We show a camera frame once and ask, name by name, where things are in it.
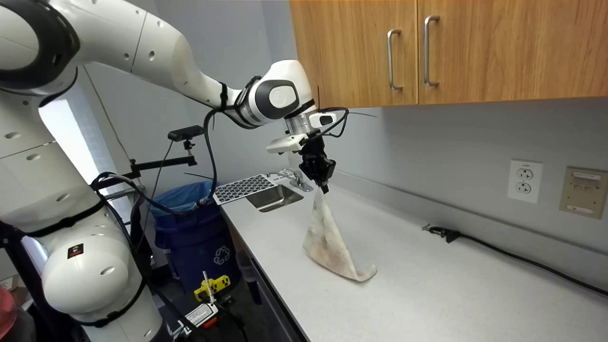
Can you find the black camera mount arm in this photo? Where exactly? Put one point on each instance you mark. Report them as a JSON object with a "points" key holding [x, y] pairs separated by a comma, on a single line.
{"points": [[162, 164]]}

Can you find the black metal stand frame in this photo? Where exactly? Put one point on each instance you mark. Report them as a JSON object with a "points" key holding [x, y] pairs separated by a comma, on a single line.
{"points": [[21, 272]]}

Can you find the white and red tool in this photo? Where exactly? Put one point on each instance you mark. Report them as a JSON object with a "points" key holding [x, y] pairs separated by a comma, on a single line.
{"points": [[198, 314]]}

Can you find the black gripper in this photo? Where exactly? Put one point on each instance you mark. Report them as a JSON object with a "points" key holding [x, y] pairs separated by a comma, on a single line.
{"points": [[314, 154]]}

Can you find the stained cream towel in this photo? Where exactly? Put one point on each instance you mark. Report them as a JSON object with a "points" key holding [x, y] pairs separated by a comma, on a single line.
{"points": [[329, 244]]}

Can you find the yellow clamp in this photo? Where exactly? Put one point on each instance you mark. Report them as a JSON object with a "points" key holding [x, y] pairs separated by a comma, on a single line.
{"points": [[211, 287]]}

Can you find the white electrical outlet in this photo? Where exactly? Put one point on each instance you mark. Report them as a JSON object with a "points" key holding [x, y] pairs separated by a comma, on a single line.
{"points": [[525, 181]]}

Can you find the black external camera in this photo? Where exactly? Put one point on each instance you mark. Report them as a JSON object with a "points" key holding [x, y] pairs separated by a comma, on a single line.
{"points": [[185, 133]]}

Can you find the beige wall plate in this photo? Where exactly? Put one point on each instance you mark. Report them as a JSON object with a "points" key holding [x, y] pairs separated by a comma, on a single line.
{"points": [[584, 192]]}

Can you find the wooden wall cabinet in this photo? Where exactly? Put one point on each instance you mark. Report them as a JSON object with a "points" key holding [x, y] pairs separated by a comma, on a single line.
{"points": [[354, 50]]}

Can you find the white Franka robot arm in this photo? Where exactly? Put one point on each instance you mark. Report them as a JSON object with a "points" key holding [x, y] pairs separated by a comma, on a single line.
{"points": [[126, 31]]}

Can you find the blue recycling bin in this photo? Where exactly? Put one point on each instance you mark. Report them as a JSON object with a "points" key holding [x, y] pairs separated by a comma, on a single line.
{"points": [[190, 240]]}

